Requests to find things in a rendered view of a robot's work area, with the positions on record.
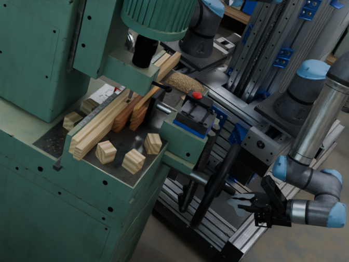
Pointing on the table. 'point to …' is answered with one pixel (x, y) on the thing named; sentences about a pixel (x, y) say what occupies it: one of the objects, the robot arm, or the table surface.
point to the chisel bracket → (130, 72)
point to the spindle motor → (158, 17)
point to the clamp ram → (157, 98)
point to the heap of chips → (184, 82)
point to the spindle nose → (144, 51)
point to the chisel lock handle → (162, 87)
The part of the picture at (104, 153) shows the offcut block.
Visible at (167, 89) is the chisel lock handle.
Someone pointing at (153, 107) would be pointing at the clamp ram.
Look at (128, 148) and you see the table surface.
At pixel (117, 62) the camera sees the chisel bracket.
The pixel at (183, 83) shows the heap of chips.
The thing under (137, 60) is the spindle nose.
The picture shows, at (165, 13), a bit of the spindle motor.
